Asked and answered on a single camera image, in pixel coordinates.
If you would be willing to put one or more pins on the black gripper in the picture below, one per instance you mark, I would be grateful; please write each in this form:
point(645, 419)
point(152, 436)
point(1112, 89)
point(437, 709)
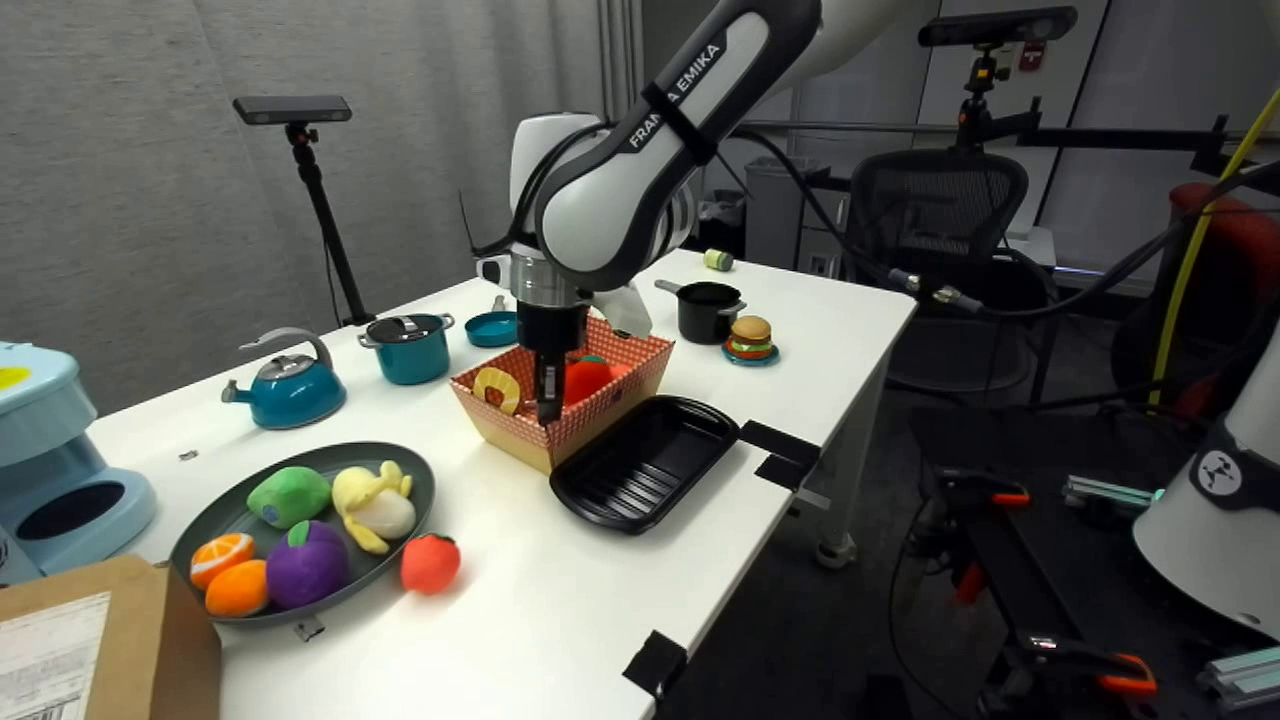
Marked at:
point(555, 328)

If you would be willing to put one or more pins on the red peach plush toy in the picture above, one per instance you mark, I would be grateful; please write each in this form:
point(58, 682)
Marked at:
point(589, 382)

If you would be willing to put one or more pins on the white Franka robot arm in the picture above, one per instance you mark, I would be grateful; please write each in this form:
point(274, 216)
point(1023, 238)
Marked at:
point(625, 202)

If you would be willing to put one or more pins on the orange woven basket box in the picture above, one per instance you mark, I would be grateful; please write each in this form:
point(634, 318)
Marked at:
point(584, 424)

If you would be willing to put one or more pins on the yellow plush fruit half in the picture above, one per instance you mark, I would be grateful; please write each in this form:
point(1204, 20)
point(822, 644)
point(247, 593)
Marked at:
point(498, 389)

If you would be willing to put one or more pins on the black ridged tray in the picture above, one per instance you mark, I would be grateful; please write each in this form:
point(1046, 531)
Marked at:
point(641, 465)

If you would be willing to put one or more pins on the teal toy pot with lid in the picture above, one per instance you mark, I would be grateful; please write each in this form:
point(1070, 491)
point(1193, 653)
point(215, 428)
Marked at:
point(411, 354)

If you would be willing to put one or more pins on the small black toy pot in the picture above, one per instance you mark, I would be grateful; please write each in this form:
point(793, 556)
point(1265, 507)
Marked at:
point(704, 314)

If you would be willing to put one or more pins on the toy burger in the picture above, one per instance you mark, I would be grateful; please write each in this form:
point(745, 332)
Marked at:
point(750, 339)

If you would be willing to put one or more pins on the small green toy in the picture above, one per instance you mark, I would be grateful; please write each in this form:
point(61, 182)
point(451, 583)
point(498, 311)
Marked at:
point(717, 259)

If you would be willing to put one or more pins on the small red-orange plush fruit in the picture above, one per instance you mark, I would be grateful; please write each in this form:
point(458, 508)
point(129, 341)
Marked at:
point(429, 566)

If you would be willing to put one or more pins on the yellow banana plush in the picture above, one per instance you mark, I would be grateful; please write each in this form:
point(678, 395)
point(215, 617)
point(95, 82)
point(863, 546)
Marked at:
point(353, 491)

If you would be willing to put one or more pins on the teal toy kettle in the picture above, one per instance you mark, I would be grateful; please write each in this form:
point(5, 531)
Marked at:
point(292, 395)

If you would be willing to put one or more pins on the green plush fruit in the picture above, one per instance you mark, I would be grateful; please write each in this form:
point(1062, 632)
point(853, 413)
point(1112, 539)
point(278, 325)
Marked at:
point(284, 499)

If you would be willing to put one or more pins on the purple plush fruit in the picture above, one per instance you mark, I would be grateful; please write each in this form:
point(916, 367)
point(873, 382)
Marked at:
point(305, 566)

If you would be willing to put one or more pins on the orange slice plush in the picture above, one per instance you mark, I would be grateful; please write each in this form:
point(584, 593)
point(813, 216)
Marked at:
point(223, 554)

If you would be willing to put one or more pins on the whole orange plush fruit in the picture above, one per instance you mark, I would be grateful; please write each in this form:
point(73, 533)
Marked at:
point(236, 588)

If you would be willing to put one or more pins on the brown cardboard box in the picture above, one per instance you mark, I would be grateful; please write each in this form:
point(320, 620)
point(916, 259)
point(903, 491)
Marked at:
point(144, 641)

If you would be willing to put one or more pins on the light blue toy coffee maker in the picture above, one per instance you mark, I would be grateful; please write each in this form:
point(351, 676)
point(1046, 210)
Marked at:
point(55, 443)

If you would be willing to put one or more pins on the table leg with caster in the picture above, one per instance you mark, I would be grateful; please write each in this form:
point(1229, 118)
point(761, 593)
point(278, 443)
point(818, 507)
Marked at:
point(850, 455)

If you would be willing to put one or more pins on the black mesh office chair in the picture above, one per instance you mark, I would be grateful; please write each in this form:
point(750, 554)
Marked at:
point(933, 212)

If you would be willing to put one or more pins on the black orange bar clamp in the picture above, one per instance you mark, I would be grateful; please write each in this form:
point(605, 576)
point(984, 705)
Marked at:
point(993, 499)
point(1092, 670)

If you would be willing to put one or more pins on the pale green metal bar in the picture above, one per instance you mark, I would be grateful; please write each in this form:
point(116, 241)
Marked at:
point(1241, 672)
point(1112, 493)

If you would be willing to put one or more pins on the red chair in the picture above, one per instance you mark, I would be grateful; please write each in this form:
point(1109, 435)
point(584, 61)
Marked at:
point(1241, 254)

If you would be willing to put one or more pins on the black table edge bracket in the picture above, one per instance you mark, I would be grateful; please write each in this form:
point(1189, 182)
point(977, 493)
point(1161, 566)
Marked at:
point(781, 455)
point(656, 661)

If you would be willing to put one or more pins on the black camera tripod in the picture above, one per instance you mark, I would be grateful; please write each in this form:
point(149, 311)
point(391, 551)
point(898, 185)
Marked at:
point(320, 202)

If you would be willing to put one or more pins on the black stereo camera bar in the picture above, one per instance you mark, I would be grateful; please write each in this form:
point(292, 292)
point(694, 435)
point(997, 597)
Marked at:
point(288, 110)

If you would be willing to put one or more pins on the black camera on mount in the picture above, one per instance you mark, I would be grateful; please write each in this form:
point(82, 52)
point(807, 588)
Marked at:
point(993, 24)

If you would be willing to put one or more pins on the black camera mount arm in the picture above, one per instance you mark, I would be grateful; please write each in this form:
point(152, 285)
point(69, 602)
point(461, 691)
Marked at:
point(1092, 138)

